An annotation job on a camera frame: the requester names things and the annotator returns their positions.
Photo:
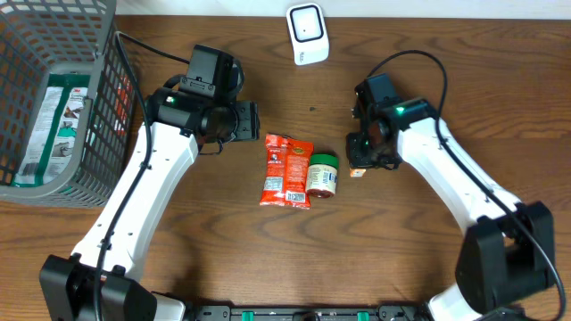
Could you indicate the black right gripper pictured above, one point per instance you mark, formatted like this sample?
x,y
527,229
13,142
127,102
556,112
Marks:
x,y
357,157

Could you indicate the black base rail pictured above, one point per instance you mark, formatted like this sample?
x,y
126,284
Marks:
x,y
382,313

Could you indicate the grey plastic mesh basket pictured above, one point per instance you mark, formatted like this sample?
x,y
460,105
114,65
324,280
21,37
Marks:
x,y
40,38

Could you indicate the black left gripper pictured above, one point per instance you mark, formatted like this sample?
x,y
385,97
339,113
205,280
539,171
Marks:
x,y
252,126

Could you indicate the white barcode scanner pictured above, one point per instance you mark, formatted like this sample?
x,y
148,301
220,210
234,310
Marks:
x,y
308,33

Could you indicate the red tube package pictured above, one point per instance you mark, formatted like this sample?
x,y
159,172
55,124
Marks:
x,y
122,105

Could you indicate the green lid white jar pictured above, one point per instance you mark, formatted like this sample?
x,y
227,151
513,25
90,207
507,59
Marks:
x,y
322,175

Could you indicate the small orange white box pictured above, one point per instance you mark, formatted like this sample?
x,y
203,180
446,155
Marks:
x,y
357,172

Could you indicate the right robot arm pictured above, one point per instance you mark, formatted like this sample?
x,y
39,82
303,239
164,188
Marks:
x,y
507,253

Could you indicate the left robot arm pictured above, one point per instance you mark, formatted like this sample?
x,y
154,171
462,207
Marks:
x,y
100,280

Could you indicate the white green 3M package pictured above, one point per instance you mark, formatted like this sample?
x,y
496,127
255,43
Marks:
x,y
54,133

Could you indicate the red candy bag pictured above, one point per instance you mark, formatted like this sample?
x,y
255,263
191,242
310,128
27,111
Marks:
x,y
288,161

